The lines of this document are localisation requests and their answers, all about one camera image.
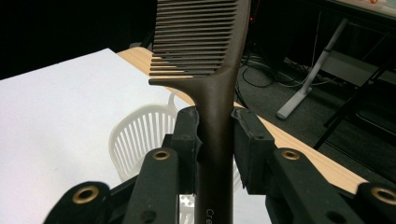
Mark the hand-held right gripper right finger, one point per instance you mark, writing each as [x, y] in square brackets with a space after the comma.
[252, 149]

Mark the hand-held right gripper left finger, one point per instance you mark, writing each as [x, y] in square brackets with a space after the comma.
[186, 137]

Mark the white plastic slotted basket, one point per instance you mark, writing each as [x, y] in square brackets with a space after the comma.
[140, 133]

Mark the grey metal stand leg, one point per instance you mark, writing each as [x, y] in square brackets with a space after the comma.
[311, 77]

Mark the black stand leg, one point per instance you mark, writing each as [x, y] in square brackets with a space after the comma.
[351, 104]

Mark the grey flat panel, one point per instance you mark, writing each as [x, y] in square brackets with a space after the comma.
[348, 67]

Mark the white table sheet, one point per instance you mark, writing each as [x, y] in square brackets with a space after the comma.
[46, 124]

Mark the background desk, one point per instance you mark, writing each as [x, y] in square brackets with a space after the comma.
[373, 8]

